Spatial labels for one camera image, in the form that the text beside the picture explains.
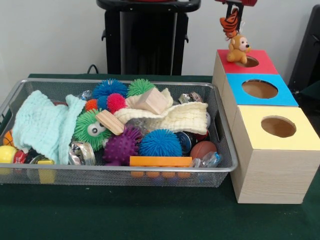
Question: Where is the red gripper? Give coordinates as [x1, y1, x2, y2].
[214, 0, 259, 35]

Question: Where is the wooden three-hole box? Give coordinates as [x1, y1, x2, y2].
[211, 49, 320, 205]

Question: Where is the silver mesh bin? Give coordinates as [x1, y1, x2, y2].
[0, 77, 239, 189]

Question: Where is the black chair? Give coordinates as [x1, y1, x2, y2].
[288, 4, 320, 88]

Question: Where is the dark green tablecloth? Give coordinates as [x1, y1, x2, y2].
[297, 80, 320, 118]
[0, 73, 320, 240]

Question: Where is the cream cloth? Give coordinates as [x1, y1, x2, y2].
[113, 87, 210, 135]

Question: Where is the plain wooden wedge block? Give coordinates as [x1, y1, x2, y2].
[136, 87, 169, 116]

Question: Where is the brown toy ball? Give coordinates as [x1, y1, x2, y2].
[189, 140, 218, 161]

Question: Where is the blue spiky rubber ball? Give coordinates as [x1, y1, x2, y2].
[138, 128, 184, 158]

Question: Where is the orange building brick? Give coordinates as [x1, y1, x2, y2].
[129, 155, 194, 179]

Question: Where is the striped wooden block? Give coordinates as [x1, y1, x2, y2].
[95, 108, 126, 137]

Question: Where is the purple spiky rubber ball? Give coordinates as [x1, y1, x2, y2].
[102, 124, 144, 167]

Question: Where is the green spiky toy with eyes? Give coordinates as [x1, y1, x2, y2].
[73, 108, 114, 146]

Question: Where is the mint green cloth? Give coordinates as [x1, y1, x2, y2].
[11, 89, 87, 165]

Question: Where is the yellow ball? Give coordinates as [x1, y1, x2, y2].
[0, 145, 19, 165]

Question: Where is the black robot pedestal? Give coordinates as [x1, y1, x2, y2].
[96, 0, 202, 76]

